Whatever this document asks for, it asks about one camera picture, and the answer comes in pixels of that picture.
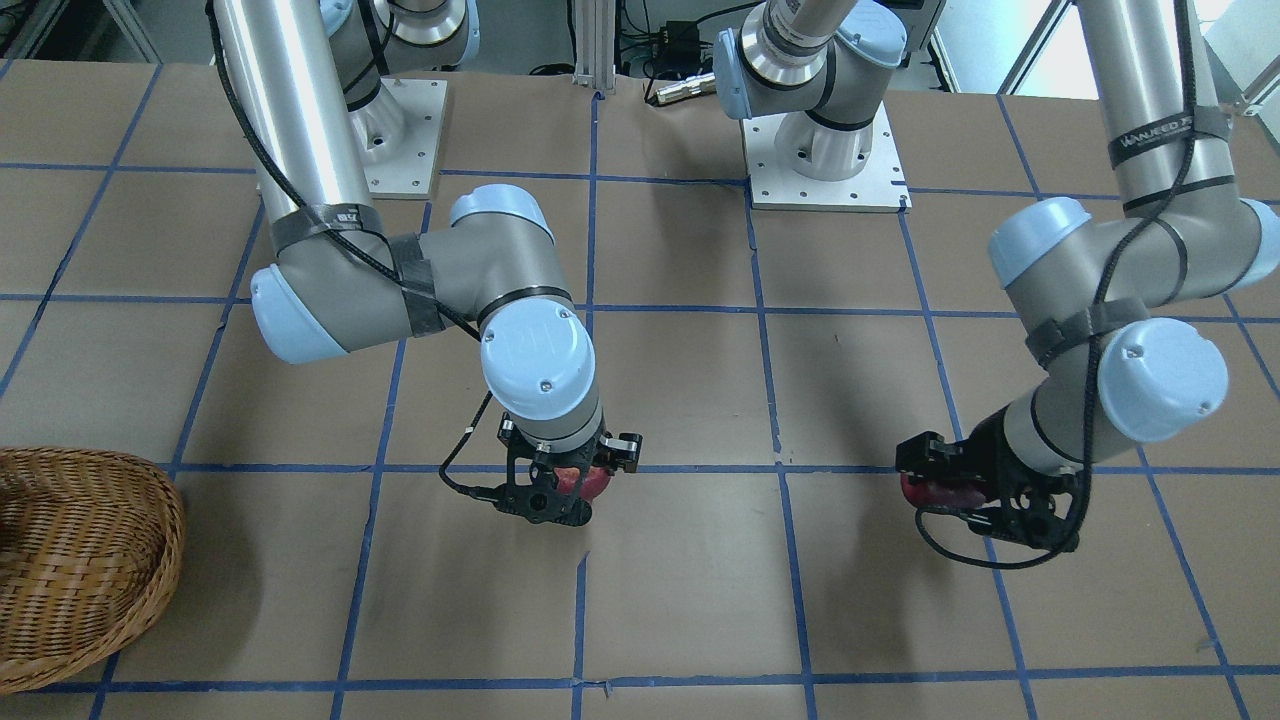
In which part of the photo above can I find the wicker basket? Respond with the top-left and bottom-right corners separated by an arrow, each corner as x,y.
1,447 -> 187,694

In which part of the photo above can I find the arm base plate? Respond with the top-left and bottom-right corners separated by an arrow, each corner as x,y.
740,104 -> 913,213
348,79 -> 448,200

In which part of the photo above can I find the aluminium frame post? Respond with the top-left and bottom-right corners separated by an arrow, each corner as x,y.
572,0 -> 618,96

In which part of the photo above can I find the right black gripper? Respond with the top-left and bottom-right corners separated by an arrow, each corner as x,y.
495,415 -> 643,527

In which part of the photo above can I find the red apple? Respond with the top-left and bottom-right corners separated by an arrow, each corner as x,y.
900,473 -> 995,510
554,465 -> 614,502

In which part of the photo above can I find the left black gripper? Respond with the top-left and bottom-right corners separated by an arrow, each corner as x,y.
895,411 -> 1085,556

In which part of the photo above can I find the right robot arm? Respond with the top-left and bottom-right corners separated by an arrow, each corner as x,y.
205,1 -> 643,527

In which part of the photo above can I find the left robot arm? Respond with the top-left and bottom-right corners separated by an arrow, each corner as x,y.
896,1 -> 1277,562

